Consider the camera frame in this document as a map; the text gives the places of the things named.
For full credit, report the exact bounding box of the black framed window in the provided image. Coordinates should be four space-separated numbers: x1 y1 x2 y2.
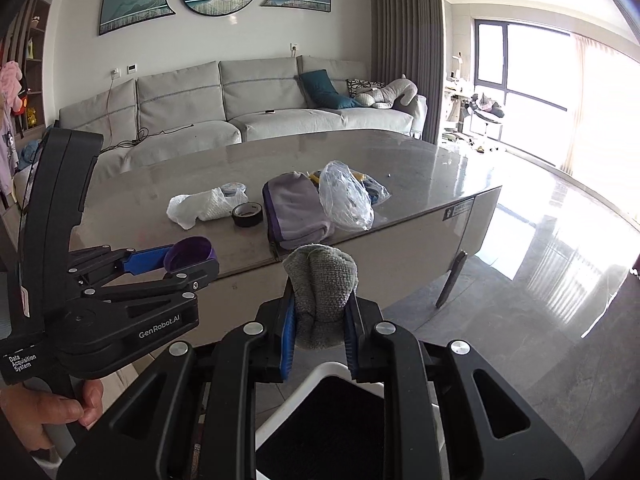
472 19 573 166

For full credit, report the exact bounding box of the grey curtain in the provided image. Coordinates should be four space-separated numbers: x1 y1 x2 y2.
370 0 446 143

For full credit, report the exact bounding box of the clear plastic bag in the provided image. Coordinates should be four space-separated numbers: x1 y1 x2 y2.
318 160 391 231

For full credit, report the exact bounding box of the white plastic bag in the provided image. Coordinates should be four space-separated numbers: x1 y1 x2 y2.
166 186 249 231

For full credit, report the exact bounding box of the person's left hand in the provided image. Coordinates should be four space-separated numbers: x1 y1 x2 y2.
0 377 104 452

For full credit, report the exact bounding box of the grey stone-top table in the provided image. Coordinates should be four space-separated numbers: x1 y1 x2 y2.
70 129 503 309

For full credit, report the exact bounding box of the grey plush toy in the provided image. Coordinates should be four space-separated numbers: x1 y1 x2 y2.
354 75 420 110

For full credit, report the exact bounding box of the sheer white curtain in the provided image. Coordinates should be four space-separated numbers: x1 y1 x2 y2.
557 32 640 221

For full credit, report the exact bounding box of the purple plastic cup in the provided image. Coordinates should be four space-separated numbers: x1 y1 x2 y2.
164 236 220 273

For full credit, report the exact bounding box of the light grey sofa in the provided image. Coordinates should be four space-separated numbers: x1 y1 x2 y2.
12 55 429 196

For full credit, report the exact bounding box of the black cable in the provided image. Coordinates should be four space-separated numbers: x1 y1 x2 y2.
100 74 195 153

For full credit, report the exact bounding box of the grey terry cloth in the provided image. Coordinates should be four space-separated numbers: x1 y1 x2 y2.
282 244 360 352

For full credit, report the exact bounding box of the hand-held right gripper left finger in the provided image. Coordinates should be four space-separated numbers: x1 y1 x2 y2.
56 276 298 480

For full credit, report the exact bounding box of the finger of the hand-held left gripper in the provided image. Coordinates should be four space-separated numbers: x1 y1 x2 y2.
75 258 221 322
66 243 175 287

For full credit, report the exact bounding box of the teal cushion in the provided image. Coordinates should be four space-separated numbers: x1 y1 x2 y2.
299 69 368 110

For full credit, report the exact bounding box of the yellow blue packaging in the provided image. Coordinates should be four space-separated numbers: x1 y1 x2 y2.
306 170 382 203

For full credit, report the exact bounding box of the black tape roll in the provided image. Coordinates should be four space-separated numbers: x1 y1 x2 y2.
232 201 264 228

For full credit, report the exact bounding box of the black white table sticker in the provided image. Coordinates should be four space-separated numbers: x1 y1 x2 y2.
444 198 475 221

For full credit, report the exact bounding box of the wooden wall shelf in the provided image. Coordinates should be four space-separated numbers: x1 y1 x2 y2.
0 0 52 201

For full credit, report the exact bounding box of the pink plush toy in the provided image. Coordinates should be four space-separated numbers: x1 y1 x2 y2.
0 60 24 111

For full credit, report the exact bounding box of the baby bouncer chair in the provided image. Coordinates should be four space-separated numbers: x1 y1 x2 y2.
465 91 509 153

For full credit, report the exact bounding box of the black white patterned cushion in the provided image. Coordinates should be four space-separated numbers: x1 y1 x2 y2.
346 78 387 97

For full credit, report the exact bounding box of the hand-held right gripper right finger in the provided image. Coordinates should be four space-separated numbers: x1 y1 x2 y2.
344 292 586 480

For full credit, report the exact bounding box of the white trash bin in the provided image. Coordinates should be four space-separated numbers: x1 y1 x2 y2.
252 359 446 480

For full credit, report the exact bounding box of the purple-edged grey cloth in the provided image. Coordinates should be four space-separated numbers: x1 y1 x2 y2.
262 171 336 251

